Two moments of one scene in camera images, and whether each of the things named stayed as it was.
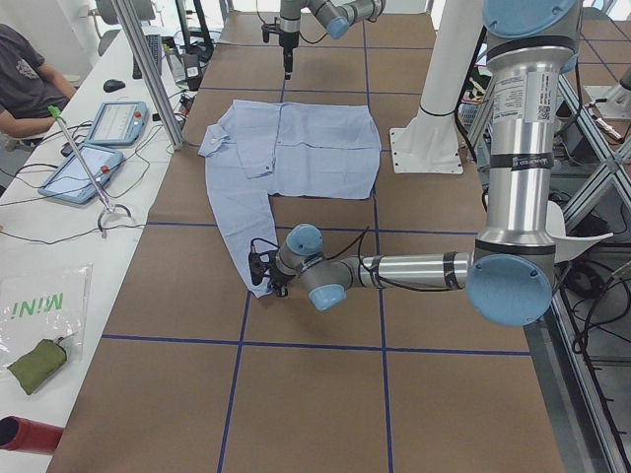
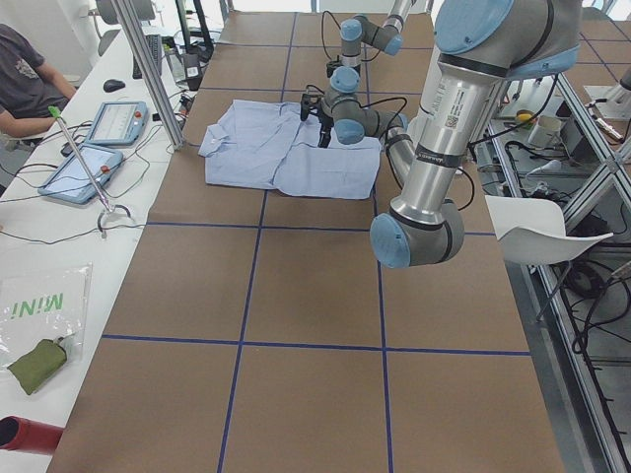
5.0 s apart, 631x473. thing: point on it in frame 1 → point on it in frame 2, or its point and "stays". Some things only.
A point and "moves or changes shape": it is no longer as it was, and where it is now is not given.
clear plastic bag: (44, 304) stays
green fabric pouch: (38, 365) stays
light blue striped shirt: (261, 149) moves or changes shape
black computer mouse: (112, 85) stays
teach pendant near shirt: (119, 123) stays
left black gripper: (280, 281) → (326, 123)
